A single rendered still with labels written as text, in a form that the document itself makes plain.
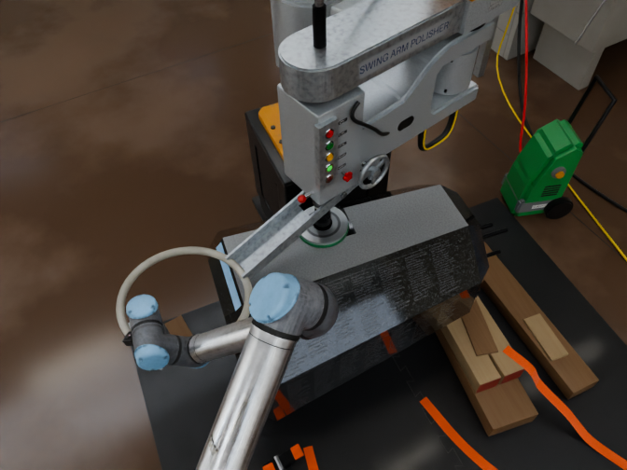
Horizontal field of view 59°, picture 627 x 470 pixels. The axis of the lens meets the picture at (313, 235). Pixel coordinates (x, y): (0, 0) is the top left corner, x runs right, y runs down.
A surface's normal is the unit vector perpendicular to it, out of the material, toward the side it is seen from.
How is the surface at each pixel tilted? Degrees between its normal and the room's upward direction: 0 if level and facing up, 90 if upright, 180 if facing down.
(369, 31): 0
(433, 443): 0
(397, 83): 40
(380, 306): 45
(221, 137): 0
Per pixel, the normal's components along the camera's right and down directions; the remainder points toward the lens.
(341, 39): -0.02, -0.62
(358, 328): 0.25, 0.07
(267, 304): -0.62, -0.37
